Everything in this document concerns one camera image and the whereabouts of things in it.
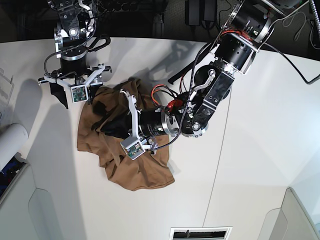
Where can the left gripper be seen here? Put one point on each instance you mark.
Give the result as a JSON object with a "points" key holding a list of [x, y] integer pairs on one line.
{"points": [[143, 124]]}

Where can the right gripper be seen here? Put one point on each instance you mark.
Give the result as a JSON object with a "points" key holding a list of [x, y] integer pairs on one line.
{"points": [[74, 72]]}

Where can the brown t-shirt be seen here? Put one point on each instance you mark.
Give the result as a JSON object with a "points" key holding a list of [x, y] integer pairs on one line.
{"points": [[149, 171]]}

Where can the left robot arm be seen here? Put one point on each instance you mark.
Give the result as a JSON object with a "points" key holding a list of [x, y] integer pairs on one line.
{"points": [[246, 30]]}

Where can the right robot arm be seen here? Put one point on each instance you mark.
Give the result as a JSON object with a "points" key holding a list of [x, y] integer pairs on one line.
{"points": [[74, 32]]}

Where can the clear plastic container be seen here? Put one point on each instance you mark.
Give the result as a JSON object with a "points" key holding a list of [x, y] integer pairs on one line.
{"points": [[6, 90]]}

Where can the white cylinder roll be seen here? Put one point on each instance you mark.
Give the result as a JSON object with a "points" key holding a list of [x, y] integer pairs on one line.
{"points": [[11, 140]]}

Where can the black power adapter left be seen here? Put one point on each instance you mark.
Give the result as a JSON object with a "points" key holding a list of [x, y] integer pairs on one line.
{"points": [[192, 12]]}

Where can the black power adapter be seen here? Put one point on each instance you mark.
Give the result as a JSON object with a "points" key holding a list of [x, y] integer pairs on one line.
{"points": [[210, 10], [192, 12]]}

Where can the black power adapter right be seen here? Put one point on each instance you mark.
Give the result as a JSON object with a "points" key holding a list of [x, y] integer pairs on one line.
{"points": [[210, 10]]}

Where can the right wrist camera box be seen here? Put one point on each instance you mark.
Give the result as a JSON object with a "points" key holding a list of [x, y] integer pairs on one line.
{"points": [[79, 93]]}

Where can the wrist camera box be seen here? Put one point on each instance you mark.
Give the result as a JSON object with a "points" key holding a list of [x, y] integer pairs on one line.
{"points": [[79, 93], [133, 147]]}

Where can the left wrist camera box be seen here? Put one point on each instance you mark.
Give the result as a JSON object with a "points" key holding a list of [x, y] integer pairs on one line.
{"points": [[133, 147]]}

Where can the aluminium frame post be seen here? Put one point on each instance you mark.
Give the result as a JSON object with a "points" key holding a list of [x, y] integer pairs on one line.
{"points": [[158, 25]]}

